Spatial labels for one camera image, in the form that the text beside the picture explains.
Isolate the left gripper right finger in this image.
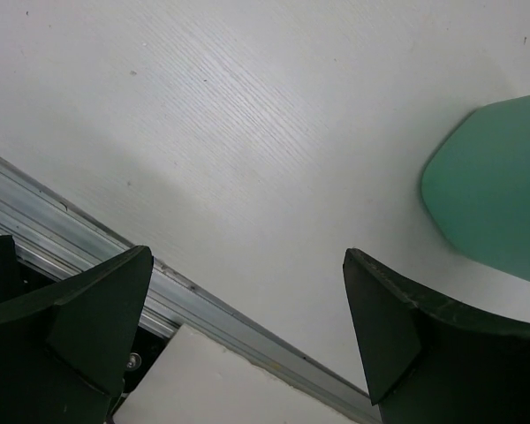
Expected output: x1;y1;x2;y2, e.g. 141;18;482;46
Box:
343;248;530;423

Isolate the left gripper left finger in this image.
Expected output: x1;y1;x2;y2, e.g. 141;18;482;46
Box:
0;246;154;423

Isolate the green plastic bin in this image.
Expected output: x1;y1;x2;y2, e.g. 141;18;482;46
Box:
420;95;530;282

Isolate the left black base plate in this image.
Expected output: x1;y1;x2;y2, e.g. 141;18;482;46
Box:
0;236;178;394

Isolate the aluminium rail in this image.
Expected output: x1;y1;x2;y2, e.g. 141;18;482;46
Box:
0;157;382;423

